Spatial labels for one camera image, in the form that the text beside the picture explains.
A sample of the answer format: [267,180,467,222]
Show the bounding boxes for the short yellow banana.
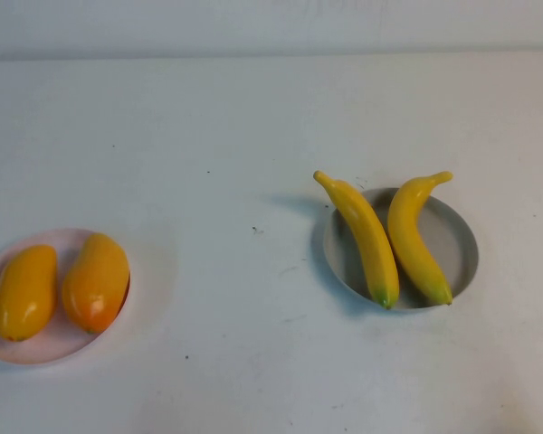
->
[386,170,454,307]

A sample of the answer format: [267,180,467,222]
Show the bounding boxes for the long yellow banana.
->
[312,170,400,311]

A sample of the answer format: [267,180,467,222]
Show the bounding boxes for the mango with orange blush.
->
[62,232,131,335]

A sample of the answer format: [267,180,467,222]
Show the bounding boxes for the pink plastic plate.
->
[0,228,132,366]

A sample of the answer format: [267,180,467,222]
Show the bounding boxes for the plain yellow mango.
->
[0,244,59,343]

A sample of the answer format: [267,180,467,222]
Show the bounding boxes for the grey-blue plastic plate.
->
[310,186,481,314]

